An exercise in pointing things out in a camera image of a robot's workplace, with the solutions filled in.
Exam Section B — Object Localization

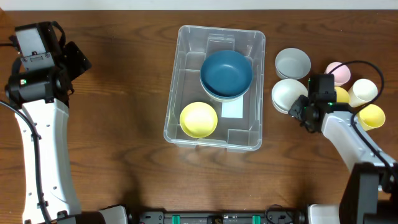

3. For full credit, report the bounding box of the white label in bin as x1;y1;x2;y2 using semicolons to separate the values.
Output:
221;96;244;119

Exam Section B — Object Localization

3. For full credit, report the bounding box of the yellow cup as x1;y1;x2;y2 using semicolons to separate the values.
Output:
358;104;386;131
335;86;350;103

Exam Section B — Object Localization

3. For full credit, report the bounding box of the yellow cup left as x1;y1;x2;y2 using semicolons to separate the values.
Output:
335;86;350;103

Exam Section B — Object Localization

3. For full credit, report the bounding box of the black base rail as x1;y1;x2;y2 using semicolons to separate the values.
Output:
136;208;308;224

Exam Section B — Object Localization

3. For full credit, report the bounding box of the cream plastic cup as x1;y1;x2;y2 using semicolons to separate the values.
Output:
348;78;378;108

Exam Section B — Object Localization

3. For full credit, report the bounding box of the small white bowl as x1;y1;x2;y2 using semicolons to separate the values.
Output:
271;79;308;114

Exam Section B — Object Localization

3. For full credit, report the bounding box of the yellow cup right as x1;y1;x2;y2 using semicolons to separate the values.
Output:
358;104;386;131

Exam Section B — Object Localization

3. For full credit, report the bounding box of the small grey bowl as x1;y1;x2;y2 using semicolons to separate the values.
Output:
275;48;312;80

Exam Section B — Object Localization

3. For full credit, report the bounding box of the large cream bowl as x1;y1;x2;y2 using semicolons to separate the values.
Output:
208;95;242;103

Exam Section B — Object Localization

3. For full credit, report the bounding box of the pink plastic cup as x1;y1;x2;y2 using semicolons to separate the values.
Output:
325;62;351;86

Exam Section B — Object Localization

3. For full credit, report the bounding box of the small yellow bowl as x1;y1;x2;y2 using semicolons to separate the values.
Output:
180;102;218;139

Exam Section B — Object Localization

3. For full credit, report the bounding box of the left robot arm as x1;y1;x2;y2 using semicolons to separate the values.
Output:
4;21;131;223

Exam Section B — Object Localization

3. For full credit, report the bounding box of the dark blue bowl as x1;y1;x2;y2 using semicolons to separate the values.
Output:
200;78;253;98
200;50;254;81

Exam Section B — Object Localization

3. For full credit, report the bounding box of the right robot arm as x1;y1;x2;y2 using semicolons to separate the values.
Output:
289;74;397;224

